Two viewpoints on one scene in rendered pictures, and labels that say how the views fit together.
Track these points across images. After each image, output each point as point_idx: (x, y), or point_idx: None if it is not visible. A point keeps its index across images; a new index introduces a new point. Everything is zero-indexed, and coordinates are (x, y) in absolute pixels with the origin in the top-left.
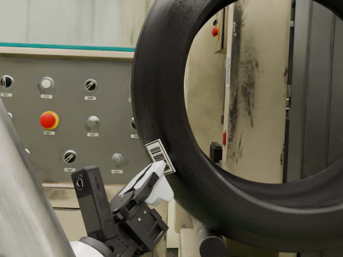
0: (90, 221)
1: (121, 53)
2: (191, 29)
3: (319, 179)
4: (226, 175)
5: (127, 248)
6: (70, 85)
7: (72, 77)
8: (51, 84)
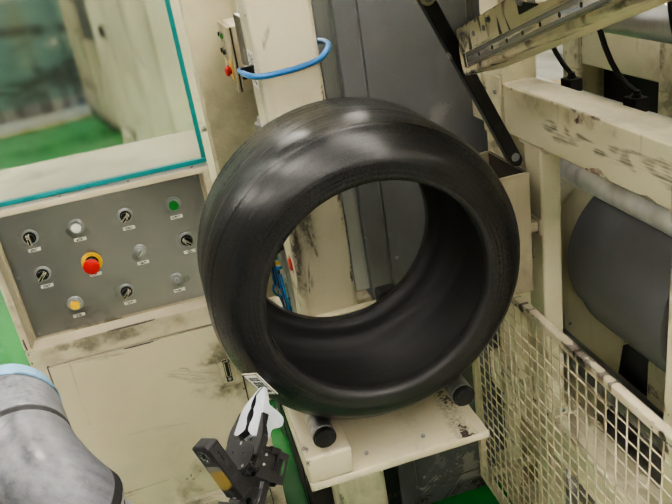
0: (223, 483)
1: (150, 179)
2: (263, 276)
3: (393, 301)
4: (307, 324)
5: (261, 491)
6: (102, 221)
7: (102, 212)
8: (81, 227)
